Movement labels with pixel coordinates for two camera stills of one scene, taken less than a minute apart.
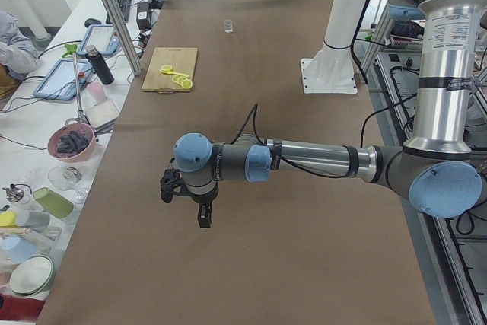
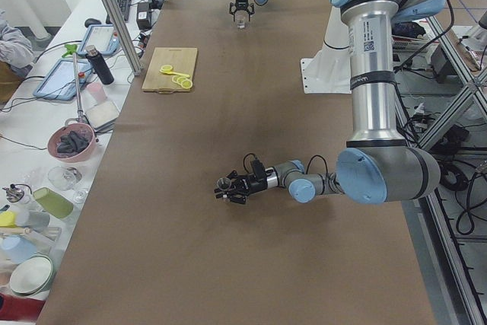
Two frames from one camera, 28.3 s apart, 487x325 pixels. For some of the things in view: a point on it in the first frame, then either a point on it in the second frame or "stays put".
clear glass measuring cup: x=228 y=26 -> x=241 y=19
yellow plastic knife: x=170 y=72 stays put
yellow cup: x=7 y=219 stays put
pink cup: x=97 y=91 stays put
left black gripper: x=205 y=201 -> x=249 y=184
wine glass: x=64 y=179 stays put
